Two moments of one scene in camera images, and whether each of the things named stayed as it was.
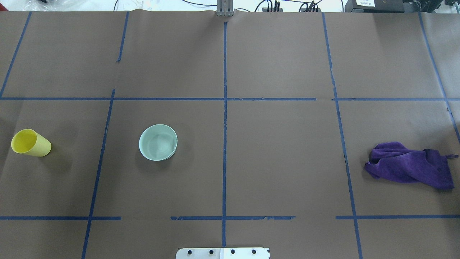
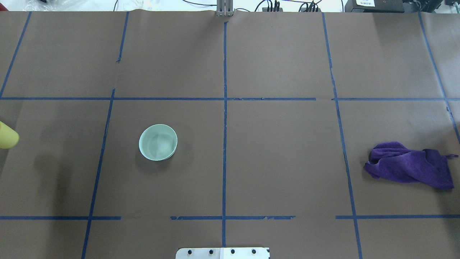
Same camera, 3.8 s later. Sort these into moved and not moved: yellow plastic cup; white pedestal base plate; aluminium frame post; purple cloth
Moved: yellow plastic cup
Not moved: white pedestal base plate; aluminium frame post; purple cloth
